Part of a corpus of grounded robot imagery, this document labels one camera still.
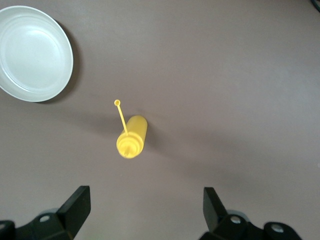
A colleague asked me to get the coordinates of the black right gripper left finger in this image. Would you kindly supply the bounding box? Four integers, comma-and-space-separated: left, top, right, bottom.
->
0, 185, 91, 240

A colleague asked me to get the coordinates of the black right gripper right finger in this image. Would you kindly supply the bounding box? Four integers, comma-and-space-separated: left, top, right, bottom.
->
199, 186, 305, 240

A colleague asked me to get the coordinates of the yellow squeeze bottle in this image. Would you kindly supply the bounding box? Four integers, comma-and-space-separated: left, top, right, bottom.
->
113, 99, 148, 159

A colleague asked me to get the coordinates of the beige round plate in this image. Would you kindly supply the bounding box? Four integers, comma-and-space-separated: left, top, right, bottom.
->
0, 5, 74, 103

